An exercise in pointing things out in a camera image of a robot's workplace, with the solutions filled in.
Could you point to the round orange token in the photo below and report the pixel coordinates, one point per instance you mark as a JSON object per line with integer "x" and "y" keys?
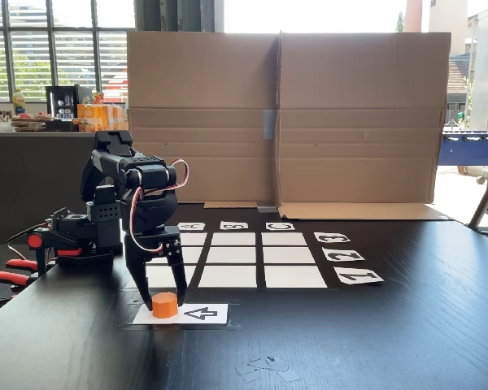
{"x": 164, "y": 306}

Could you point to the white grid sheet black tape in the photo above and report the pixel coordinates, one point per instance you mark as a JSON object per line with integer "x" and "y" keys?
{"x": 233, "y": 276}

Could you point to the paper label letter B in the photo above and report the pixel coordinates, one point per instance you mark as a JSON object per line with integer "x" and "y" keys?
{"x": 233, "y": 226}

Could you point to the white arrow paper sheet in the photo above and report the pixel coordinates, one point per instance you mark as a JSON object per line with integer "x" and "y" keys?
{"x": 221, "y": 319}

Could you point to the black red table clamp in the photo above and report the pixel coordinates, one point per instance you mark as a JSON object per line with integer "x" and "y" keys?
{"x": 8, "y": 278}
{"x": 61, "y": 241}

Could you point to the orange juice carton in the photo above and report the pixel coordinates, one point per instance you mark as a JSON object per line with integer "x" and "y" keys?
{"x": 86, "y": 118}
{"x": 112, "y": 117}
{"x": 101, "y": 117}
{"x": 122, "y": 117}

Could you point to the paper label letter C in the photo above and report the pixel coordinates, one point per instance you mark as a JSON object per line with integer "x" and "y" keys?
{"x": 280, "y": 226}

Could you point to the orange snack bag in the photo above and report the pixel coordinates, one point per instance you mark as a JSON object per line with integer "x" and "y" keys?
{"x": 98, "y": 98}

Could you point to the dark grey counter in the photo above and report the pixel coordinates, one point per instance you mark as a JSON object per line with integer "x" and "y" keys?
{"x": 24, "y": 183}

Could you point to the clear tape scrap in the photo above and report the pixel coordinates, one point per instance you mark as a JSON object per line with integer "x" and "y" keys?
{"x": 268, "y": 365}

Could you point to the brown cardboard screen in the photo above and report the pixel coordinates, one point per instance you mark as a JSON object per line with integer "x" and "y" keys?
{"x": 362, "y": 101}
{"x": 203, "y": 81}

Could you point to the black mini fridge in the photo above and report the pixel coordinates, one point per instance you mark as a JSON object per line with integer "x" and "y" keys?
{"x": 61, "y": 101}

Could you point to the wooden fruit tray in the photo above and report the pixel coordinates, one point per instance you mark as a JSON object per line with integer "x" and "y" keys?
{"x": 28, "y": 124}

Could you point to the paper label number 3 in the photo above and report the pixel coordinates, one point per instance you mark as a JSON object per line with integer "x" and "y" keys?
{"x": 330, "y": 237}

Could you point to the paper label number 2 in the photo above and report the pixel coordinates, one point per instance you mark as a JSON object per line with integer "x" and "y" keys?
{"x": 343, "y": 255}

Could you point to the yellow bottle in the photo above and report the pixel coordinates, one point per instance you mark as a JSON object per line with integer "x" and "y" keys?
{"x": 19, "y": 103}

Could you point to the paper label number 1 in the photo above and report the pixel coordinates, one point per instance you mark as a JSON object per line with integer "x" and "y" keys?
{"x": 358, "y": 276}

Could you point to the blue foosball table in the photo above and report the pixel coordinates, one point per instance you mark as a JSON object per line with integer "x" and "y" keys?
{"x": 463, "y": 156}

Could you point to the grey duct tape strip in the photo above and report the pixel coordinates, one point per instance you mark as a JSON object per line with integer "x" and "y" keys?
{"x": 269, "y": 124}
{"x": 267, "y": 209}

